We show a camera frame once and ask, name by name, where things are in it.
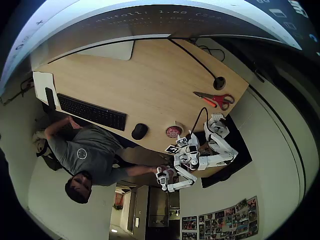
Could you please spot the pink cup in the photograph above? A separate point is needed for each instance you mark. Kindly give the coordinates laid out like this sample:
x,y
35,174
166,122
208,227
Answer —
x,y
173,132

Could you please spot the small wall photo sheet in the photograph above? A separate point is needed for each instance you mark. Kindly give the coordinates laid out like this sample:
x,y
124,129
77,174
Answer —
x,y
189,236
189,223

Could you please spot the brown cardboard box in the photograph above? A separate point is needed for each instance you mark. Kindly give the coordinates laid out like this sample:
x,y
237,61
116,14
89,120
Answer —
x,y
206,147

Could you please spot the white follower robot arm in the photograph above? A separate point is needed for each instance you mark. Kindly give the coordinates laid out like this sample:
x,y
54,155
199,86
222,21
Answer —
x,y
222,146

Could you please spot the man's left forearm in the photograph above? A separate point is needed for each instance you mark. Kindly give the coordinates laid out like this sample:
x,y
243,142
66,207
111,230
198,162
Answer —
x,y
57,126

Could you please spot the beige cloth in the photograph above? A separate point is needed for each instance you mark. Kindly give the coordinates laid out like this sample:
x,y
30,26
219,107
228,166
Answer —
x,y
37,136

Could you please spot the white paper sheet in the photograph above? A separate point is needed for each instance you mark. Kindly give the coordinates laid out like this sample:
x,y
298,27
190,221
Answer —
x,y
41,82

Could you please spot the black side table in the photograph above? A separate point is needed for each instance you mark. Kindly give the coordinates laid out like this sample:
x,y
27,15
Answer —
x,y
244,158

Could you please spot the man's right forearm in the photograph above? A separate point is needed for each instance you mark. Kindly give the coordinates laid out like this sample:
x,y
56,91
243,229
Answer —
x,y
136,171

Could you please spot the silver monitor stand base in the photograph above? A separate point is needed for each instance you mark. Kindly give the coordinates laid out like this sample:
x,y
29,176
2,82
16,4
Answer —
x,y
112,51

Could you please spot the large wall photo collage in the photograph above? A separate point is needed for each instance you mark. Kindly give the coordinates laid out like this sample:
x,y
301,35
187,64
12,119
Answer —
x,y
230,220

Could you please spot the black computer mouse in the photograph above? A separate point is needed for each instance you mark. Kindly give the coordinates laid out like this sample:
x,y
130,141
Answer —
x,y
139,131

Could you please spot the black computer keyboard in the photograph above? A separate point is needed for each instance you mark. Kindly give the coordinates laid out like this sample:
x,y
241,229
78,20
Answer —
x,y
92,112

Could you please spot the beige roll of tape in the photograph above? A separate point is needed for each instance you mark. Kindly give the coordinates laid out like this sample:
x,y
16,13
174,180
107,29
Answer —
x,y
180,123

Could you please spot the man's left hand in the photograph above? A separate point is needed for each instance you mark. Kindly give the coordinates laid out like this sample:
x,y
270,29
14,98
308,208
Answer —
x,y
74,123

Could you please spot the man's right hand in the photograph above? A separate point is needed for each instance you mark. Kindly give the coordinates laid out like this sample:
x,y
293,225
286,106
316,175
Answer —
x,y
160,168

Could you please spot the black bag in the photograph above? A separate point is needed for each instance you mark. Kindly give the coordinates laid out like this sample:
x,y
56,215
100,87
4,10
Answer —
x,y
51,161

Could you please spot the orange pen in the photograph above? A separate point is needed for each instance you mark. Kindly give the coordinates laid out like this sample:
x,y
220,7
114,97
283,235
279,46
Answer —
x,y
209,102

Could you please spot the man in grey t-shirt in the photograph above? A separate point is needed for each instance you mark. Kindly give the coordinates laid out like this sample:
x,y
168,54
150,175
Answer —
x,y
87,152

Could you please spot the black phone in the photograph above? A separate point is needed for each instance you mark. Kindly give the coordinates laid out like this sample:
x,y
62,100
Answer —
x,y
50,97

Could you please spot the curved computer monitor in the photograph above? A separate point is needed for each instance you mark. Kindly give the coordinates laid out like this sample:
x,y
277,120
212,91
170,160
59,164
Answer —
x,y
160,15

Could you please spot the black rounded object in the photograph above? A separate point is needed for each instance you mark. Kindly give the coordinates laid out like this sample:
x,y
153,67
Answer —
x,y
201,137

